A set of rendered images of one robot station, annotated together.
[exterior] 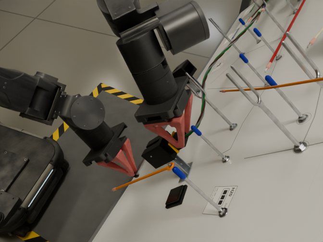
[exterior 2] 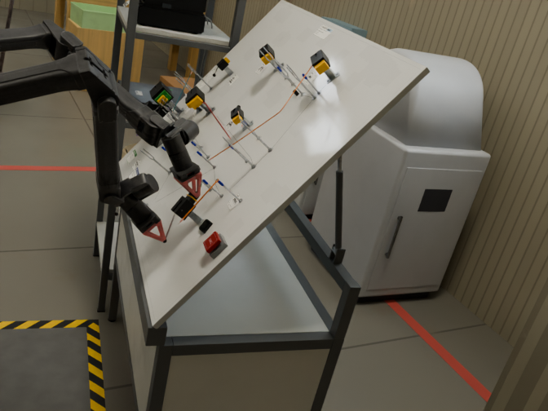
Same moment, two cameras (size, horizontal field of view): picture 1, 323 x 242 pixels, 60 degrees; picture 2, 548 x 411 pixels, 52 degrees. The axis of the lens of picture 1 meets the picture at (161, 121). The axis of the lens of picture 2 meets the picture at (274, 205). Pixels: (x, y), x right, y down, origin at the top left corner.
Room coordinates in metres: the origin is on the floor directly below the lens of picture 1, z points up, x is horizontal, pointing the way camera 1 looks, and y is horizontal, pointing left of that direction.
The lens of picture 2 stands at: (-0.89, 1.06, 1.88)
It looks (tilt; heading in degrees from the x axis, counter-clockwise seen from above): 24 degrees down; 308
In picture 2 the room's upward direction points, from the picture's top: 13 degrees clockwise
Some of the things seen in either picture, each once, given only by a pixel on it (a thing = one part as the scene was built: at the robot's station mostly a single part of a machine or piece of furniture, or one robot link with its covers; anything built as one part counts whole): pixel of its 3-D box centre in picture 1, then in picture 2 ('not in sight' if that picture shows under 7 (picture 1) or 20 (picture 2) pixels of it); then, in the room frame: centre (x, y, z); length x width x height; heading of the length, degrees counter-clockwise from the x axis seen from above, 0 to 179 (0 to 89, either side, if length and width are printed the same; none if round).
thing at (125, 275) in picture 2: not in sight; (127, 249); (0.84, -0.24, 0.60); 0.55 x 0.02 x 0.39; 152
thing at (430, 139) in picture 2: not in sight; (399, 173); (0.68, -2.16, 0.76); 0.77 x 0.69 x 1.52; 160
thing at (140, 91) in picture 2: not in sight; (153, 99); (1.31, -0.63, 1.09); 0.35 x 0.33 x 0.07; 152
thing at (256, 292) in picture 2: not in sight; (209, 285); (0.46, -0.37, 0.60); 1.17 x 0.58 x 0.40; 152
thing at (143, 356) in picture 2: not in sight; (141, 331); (0.36, 0.02, 0.60); 0.55 x 0.03 x 0.39; 152
